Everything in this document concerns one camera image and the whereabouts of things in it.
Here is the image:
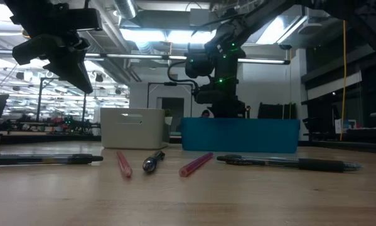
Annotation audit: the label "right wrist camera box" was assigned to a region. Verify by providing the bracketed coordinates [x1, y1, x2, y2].
[194, 89, 219, 105]

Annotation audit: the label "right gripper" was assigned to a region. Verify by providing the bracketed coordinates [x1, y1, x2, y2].
[210, 84, 247, 119]

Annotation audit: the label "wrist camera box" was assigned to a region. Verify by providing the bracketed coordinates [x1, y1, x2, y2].
[60, 8, 102, 32]
[194, 89, 219, 105]

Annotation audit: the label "black gantry frame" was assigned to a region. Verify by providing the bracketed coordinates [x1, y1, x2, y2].
[36, 77, 89, 123]
[147, 82, 194, 119]

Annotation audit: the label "blue plastic bin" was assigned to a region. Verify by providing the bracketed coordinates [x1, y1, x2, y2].
[180, 117, 301, 154]

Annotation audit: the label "black chairs row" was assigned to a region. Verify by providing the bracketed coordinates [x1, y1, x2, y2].
[257, 102, 298, 121]

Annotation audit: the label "black retractable pen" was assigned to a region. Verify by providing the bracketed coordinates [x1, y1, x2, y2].
[0, 153, 104, 168]
[216, 154, 363, 173]
[142, 150, 166, 174]

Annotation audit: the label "silver round air duct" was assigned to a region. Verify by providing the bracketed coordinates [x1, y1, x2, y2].
[113, 0, 138, 20]

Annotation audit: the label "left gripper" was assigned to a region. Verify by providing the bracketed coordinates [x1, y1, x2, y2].
[11, 31, 94, 94]

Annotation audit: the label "red pencil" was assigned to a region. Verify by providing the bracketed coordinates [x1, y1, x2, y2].
[178, 151, 214, 178]
[116, 151, 133, 178]

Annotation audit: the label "white plastic bin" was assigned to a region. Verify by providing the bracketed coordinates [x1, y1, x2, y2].
[100, 107, 171, 150]

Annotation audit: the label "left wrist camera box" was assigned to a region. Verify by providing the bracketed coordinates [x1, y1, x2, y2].
[60, 8, 102, 32]

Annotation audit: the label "distant black robot arms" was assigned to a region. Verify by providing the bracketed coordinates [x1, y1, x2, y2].
[1, 114, 101, 135]

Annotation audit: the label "black aluminium table frame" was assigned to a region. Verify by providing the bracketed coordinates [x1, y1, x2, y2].
[0, 133, 376, 154]

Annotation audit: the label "long ceiling light bar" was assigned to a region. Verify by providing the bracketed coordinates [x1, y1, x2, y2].
[0, 49, 291, 66]

